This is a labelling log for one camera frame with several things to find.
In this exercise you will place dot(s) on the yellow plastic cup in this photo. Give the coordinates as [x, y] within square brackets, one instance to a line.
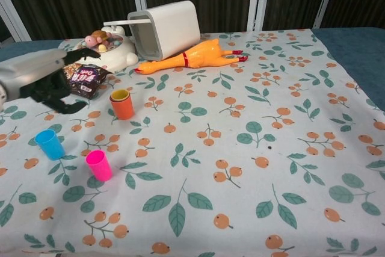
[118, 91]

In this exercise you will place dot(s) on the pink plastic cup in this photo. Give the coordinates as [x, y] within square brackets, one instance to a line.
[100, 168]

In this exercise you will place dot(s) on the light blue plastic cup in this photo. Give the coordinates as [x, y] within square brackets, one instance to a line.
[51, 148]

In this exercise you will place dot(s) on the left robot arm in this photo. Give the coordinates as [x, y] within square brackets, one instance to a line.
[1, 96]

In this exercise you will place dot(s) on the large orange plastic cup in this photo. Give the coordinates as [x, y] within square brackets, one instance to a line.
[121, 111]

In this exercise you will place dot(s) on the floral print tablecloth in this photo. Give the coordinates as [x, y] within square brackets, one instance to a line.
[210, 118]

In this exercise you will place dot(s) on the yellow rubber chicken toy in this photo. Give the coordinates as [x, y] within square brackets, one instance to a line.
[198, 55]

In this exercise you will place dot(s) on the white swing-lid trash bin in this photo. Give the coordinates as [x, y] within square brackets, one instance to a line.
[168, 28]

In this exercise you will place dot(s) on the white cat fishing toy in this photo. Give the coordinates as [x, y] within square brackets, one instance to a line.
[120, 55]

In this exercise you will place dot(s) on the dark snack bag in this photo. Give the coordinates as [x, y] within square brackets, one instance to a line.
[87, 79]

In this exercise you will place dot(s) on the blue table cover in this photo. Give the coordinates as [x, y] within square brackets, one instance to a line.
[355, 46]

